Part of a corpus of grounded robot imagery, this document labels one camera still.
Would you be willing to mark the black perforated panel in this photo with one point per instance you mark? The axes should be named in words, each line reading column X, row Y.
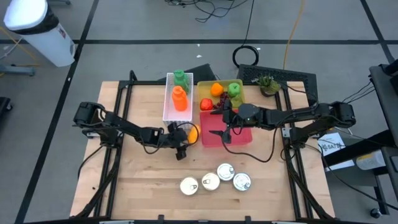
column 289, row 74

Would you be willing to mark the black flat panel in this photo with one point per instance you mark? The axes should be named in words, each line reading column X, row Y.
column 202, row 71

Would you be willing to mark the red translucent bin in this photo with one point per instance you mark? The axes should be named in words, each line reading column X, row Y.
column 214, row 124

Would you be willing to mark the silver tin can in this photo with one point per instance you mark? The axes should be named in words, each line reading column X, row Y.
column 225, row 171
column 242, row 182
column 189, row 186
column 211, row 181

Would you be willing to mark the black caster wheel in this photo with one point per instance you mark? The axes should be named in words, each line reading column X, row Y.
column 375, row 213

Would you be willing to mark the yellow toy mango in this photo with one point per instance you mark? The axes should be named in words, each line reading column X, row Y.
column 193, row 135

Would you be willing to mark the orange toy fruit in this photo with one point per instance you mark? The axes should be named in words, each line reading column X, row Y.
column 217, row 89

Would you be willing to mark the white trash bin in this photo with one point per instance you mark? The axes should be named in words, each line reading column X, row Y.
column 40, row 34

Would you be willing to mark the black cart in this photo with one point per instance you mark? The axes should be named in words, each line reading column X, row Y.
column 385, row 93

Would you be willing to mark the white paper label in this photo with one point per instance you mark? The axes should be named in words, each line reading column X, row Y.
column 331, row 146

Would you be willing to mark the green plastic bottle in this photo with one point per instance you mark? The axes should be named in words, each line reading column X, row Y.
column 180, row 79

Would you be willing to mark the green toy apple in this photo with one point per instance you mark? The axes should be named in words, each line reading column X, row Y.
column 234, row 89

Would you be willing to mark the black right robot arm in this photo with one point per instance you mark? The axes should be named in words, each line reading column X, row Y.
column 295, row 116

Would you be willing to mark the yellow translucent bin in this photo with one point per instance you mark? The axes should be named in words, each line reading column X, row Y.
column 203, row 88

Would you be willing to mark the white plastic container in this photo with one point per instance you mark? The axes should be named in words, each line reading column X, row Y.
column 370, row 160

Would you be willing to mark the potted green succulent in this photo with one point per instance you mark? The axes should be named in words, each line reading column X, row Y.
column 270, row 87

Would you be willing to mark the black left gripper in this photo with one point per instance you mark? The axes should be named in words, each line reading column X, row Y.
column 174, row 138

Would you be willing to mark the black metal table frame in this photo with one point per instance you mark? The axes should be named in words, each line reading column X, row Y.
column 146, row 82

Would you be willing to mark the white perforated basket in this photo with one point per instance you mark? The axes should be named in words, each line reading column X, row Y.
column 168, row 105

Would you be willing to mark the green toy pear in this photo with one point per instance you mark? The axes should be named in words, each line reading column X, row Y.
column 237, row 102

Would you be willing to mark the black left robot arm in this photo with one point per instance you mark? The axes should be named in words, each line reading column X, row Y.
column 124, row 127

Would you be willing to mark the red toy apple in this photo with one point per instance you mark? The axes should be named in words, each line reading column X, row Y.
column 206, row 104

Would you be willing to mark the orange plastic bottle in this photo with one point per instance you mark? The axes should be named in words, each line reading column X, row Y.
column 179, row 99

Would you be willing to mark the grey stand base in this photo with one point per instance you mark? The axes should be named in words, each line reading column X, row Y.
column 15, row 70

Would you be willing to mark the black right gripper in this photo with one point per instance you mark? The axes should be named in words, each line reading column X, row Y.
column 235, row 116

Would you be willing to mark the dark red toy grapes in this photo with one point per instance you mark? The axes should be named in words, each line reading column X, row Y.
column 222, row 99

